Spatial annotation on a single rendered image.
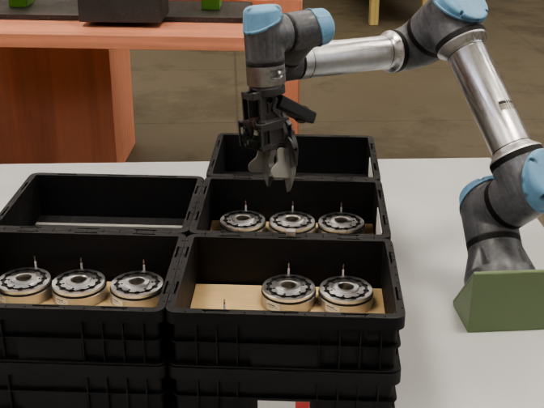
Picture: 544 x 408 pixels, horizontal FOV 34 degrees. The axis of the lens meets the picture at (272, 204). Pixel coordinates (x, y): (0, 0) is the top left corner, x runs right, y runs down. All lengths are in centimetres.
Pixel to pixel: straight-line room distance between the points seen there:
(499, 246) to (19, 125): 313
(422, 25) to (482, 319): 65
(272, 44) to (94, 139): 290
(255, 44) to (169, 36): 167
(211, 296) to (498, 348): 59
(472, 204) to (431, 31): 38
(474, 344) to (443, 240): 48
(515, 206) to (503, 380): 35
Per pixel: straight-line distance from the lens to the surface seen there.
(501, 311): 188
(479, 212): 191
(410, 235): 227
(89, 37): 338
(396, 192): 253
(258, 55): 167
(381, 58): 198
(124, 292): 168
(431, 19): 197
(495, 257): 187
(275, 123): 169
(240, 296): 171
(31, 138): 458
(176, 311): 147
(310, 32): 172
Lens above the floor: 168
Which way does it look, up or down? 24 degrees down
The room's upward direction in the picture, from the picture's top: straight up
